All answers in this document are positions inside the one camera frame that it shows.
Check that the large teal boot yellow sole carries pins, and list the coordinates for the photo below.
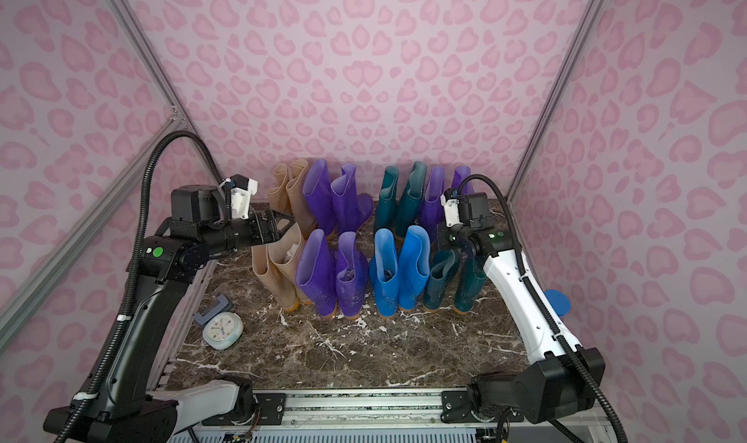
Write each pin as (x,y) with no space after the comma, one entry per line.
(471,283)

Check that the left aluminium frame strut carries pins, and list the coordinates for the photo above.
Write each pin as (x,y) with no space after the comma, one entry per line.
(38,286)

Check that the purple rain boot small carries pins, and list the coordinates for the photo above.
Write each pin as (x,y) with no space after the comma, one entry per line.
(431,213)
(460,173)

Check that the blue rain boot yellow sole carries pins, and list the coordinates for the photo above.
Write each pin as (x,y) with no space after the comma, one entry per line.
(383,273)

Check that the beige rain boot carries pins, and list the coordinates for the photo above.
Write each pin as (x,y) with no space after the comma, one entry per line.
(272,279)
(298,171)
(278,197)
(286,254)

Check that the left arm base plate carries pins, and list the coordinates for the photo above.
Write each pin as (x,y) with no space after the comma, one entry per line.
(268,409)

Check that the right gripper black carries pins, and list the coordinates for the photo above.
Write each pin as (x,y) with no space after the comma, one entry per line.
(453,236)

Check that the aluminium front rail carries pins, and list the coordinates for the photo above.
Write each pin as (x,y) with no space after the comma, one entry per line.
(369,415)

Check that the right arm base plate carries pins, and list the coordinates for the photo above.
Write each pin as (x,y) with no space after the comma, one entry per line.
(464,406)

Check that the large purple boot back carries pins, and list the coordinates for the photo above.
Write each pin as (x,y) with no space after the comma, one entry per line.
(352,209)

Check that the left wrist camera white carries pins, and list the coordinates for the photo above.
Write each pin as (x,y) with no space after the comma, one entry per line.
(239,191)

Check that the right aluminium frame post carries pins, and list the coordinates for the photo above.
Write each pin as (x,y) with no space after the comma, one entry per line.
(577,46)

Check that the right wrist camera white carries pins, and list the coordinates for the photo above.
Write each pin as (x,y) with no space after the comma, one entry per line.
(450,203)

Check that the blue cap water bottle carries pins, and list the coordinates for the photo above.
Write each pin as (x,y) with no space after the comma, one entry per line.
(559,302)

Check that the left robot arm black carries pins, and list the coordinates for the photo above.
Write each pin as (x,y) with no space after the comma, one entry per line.
(113,404)

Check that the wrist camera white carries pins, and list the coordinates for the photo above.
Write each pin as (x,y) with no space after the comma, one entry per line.
(239,191)
(450,203)

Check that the small white alarm clock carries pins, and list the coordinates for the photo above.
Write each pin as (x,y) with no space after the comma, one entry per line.
(223,331)

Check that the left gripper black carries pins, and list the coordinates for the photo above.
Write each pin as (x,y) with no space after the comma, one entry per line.
(257,229)

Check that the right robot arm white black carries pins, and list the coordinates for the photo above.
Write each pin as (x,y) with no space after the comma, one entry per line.
(563,377)

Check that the left back aluminium post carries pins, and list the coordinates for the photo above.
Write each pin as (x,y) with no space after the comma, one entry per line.
(152,69)

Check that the teal rain boot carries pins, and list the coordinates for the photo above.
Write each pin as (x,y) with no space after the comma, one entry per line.
(411,200)
(444,266)

